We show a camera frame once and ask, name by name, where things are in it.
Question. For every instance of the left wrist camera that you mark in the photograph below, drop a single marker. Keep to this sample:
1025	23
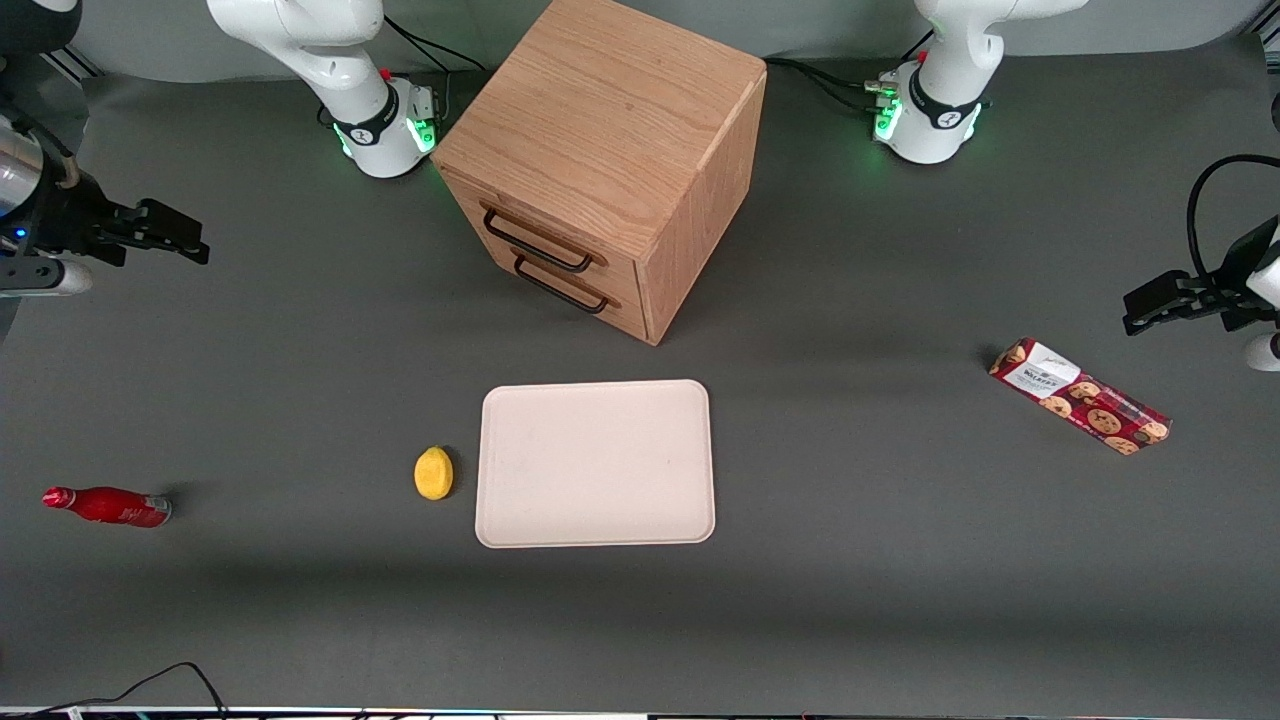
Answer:
1264	352

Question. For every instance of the red cookie box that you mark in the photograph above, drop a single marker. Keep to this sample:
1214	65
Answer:
1080	395

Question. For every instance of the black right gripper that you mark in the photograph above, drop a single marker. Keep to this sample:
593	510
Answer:
68	222

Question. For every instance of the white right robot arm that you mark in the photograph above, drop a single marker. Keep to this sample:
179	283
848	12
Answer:
372	118

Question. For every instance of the beige rectangular tray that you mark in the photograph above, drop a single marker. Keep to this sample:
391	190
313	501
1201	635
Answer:
596	463

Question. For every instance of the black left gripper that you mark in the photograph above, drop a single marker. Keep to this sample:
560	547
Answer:
1222	296

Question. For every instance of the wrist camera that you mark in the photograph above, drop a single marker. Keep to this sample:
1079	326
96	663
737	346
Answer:
45	277
1264	352

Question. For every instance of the yellow lemon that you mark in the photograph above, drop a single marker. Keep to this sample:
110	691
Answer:
433	473

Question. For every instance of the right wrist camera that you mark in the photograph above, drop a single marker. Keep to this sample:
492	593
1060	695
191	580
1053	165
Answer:
45	277

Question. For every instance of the dark grey table mat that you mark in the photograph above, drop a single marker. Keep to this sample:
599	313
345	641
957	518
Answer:
900	560

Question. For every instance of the red bottle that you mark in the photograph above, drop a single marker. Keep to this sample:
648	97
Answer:
110	506

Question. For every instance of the oak wooden drawer cabinet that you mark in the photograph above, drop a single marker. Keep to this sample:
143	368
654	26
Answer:
610	110

